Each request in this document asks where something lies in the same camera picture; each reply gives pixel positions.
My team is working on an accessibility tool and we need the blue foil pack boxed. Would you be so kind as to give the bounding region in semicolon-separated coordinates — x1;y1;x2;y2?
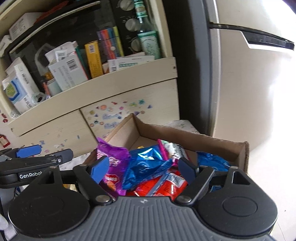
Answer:
197;151;230;193
122;145;173;190

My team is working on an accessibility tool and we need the red noodle pack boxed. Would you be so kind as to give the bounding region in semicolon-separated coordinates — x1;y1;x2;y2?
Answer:
126;168;188;200

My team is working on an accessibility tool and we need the purple snack pack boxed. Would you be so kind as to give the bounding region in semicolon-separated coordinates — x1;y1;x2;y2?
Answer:
96;138;130;198

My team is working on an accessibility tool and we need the light blue America snack pack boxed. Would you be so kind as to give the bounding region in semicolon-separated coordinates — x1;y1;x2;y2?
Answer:
158;139;191;167

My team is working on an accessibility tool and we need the white gloved hand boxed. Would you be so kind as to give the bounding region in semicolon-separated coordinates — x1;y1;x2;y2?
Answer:
0;214;9;230

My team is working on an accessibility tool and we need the cream sideboard cabinet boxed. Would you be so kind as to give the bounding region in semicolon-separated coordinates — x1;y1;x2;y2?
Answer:
1;1;180;157

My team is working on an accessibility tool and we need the cardboard milk box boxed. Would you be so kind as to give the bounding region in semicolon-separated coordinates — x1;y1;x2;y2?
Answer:
83;112;250;197

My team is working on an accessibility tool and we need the white blue tissue box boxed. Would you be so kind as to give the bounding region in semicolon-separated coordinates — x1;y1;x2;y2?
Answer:
2;57;40;114

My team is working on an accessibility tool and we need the white orange canister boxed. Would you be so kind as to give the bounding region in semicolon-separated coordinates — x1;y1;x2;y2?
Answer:
44;71;62;96

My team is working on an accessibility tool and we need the white barcode box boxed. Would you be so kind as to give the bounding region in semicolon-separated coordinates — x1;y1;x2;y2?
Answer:
45;41;89;91

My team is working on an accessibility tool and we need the white flat box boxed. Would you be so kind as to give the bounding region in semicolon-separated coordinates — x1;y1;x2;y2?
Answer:
102;52;155;74

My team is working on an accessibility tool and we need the yellow box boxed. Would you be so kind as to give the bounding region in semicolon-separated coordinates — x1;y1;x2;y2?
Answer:
84;41;103;78

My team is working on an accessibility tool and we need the coloured book stack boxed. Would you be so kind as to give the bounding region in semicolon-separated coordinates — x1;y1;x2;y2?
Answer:
96;26;124;63

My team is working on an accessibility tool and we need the green glass bottle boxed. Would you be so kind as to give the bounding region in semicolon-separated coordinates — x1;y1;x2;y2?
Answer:
133;1;162;59

